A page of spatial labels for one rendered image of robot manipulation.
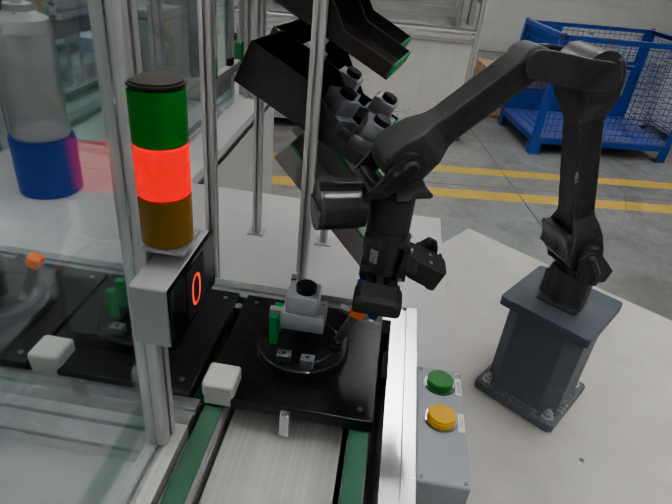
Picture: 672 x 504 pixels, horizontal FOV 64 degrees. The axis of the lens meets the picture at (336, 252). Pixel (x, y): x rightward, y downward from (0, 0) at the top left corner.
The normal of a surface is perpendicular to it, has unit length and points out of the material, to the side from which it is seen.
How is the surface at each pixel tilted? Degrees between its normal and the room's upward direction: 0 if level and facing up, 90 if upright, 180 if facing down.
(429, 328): 0
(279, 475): 0
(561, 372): 90
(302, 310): 90
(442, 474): 0
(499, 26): 90
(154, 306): 90
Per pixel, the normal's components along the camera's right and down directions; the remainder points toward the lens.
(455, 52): 0.02, 0.52
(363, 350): 0.09, -0.85
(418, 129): -0.40, -0.71
